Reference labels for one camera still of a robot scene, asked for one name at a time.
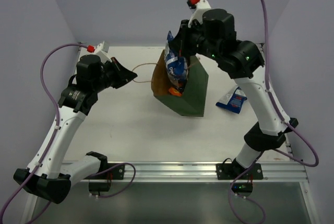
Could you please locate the blue snack packet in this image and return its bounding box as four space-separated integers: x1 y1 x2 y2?
164 31 188 92
216 85 247 114

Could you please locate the orange snack packet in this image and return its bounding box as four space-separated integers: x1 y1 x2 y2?
168 86 182 97

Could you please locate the green paper bag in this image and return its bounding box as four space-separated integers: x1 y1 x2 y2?
150 51 209 117

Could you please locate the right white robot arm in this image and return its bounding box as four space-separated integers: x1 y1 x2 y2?
169 8 298 172

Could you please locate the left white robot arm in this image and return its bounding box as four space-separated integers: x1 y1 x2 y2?
14 54 137 204

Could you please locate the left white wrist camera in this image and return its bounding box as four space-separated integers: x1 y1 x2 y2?
87 41 111 63

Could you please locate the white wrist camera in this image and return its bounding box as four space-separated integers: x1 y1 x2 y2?
187 0 211 28
87 41 111 63

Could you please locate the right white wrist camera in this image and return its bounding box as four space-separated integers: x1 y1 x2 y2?
187 0 211 28

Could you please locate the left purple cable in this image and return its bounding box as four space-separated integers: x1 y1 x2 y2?
0 43 88 224

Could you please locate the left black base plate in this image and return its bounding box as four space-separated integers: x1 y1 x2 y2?
88 164 125 194

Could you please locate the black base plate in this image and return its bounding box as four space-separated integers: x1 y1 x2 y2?
216 158 264 197
88 164 125 194

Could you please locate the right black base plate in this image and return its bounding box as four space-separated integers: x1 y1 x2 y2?
216 158 264 197

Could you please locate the aluminium mounting rail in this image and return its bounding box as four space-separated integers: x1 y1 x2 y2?
65 160 308 183

